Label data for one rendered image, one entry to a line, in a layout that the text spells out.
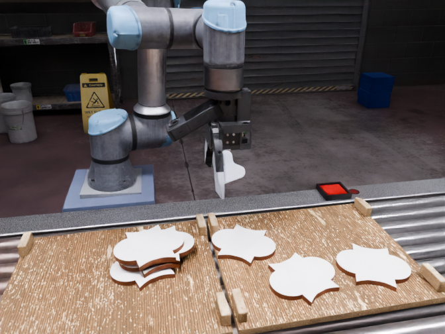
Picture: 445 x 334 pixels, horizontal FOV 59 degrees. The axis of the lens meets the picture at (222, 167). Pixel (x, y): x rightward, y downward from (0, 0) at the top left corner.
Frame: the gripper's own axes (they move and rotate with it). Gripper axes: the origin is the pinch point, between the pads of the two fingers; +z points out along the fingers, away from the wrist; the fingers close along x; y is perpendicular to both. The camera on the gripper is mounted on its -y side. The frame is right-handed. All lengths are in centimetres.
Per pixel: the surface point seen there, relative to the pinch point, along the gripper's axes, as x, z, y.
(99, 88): 348, 63, -58
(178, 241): -4.8, 10.5, -7.9
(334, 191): 17.9, 15.3, 38.8
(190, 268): -7.9, 15.3, -5.9
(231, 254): -6.6, 13.9, 3.0
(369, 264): -15.5, 13.6, 30.0
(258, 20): 461, 6, 143
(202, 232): 2.6, 14.1, -1.7
